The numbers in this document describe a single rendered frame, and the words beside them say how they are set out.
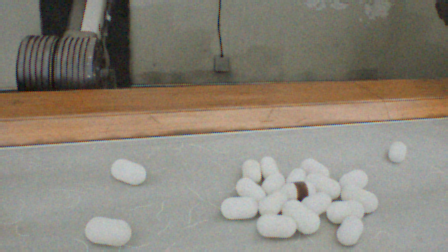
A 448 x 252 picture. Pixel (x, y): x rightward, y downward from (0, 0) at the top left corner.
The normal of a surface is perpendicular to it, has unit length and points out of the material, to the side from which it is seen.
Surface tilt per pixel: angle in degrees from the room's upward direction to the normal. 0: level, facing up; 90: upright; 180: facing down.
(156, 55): 89
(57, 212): 0
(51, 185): 0
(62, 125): 45
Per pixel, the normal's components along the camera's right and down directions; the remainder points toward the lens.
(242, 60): 0.28, 0.40
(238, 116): 0.27, -0.33
